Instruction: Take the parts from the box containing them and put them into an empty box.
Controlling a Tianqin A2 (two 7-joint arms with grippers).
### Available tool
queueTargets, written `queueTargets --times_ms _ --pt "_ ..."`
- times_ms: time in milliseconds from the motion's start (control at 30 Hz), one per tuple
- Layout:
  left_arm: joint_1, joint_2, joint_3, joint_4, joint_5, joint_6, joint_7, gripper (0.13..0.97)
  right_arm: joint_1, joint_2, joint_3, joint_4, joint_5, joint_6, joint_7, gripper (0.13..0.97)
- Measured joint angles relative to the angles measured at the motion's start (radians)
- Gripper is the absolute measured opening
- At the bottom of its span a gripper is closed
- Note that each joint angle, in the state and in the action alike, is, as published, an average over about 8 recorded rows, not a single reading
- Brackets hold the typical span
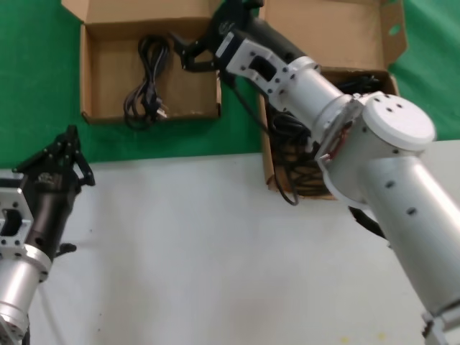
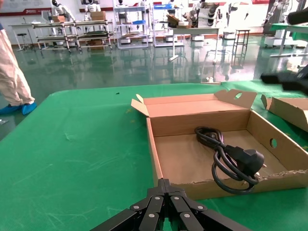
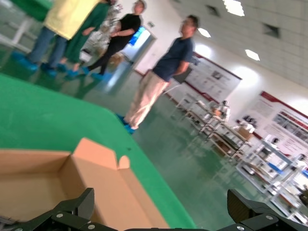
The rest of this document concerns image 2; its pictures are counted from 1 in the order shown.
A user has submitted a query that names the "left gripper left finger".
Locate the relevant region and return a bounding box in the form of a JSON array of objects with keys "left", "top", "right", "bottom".
[{"left": 89, "top": 179, "right": 168, "bottom": 231}]

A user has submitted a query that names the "larger brown cardboard box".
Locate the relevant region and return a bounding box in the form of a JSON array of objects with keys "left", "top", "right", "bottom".
[{"left": 261, "top": 94, "right": 308, "bottom": 133}]

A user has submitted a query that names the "white shelving rack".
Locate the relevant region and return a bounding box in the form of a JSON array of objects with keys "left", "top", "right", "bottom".
[
  {"left": 152, "top": 2, "right": 186, "bottom": 48},
  {"left": 113, "top": 5, "right": 152, "bottom": 50}
]

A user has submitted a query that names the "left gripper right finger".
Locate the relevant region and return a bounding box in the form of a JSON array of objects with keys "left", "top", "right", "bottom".
[{"left": 166, "top": 179, "right": 254, "bottom": 231}]

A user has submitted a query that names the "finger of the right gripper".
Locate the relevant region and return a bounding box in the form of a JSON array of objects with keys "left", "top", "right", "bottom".
[
  {"left": 287, "top": 8, "right": 308, "bottom": 25},
  {"left": 260, "top": 64, "right": 308, "bottom": 96}
]

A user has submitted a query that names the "black metal stand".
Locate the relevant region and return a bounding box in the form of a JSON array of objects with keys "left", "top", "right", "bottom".
[{"left": 231, "top": 29, "right": 251, "bottom": 70}]

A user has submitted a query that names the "green topped table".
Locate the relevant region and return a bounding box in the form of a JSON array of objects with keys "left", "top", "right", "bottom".
[{"left": 269, "top": 22, "right": 308, "bottom": 58}]

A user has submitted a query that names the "black power cord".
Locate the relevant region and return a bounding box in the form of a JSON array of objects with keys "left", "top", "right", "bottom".
[{"left": 194, "top": 127, "right": 265, "bottom": 195}]

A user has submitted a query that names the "metal workbench rack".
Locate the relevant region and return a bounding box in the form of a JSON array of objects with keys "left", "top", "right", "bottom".
[
  {"left": 74, "top": 20, "right": 114, "bottom": 51},
  {"left": 32, "top": 21, "right": 81, "bottom": 53}
]

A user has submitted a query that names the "blue shoe cover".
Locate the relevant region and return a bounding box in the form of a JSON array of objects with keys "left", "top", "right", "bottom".
[
  {"left": 21, "top": 102, "right": 38, "bottom": 116},
  {"left": 0, "top": 103, "right": 24, "bottom": 115}
]

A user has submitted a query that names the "black round stool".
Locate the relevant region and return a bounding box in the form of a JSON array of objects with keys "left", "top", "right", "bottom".
[{"left": 16, "top": 33, "right": 31, "bottom": 51}]

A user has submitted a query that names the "white desk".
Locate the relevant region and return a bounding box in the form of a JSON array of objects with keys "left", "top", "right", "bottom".
[{"left": 8, "top": 23, "right": 34, "bottom": 51}]

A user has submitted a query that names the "green table cloth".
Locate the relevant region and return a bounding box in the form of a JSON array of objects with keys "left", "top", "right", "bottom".
[{"left": 0, "top": 79, "right": 308, "bottom": 231}]

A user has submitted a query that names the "brown carton on workbench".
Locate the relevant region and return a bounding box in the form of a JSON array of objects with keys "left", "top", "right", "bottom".
[{"left": 90, "top": 11, "right": 107, "bottom": 21}]

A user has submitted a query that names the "person in beige trousers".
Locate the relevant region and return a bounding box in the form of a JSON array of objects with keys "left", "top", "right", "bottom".
[{"left": 0, "top": 23, "right": 36, "bottom": 106}]

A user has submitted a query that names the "smaller brown cardboard box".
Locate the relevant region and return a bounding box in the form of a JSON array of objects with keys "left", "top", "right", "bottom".
[{"left": 130, "top": 89, "right": 308, "bottom": 201}]

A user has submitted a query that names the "white table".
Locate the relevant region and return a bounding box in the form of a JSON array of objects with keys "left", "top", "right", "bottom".
[{"left": 168, "top": 26, "right": 221, "bottom": 63}]

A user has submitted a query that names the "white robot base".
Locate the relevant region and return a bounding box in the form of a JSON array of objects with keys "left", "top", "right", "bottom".
[{"left": 263, "top": 28, "right": 299, "bottom": 49}]

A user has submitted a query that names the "white humanoid robot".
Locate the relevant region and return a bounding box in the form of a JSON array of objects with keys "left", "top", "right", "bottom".
[
  {"left": 50, "top": 0, "right": 77, "bottom": 22},
  {"left": 83, "top": 0, "right": 102, "bottom": 21}
]

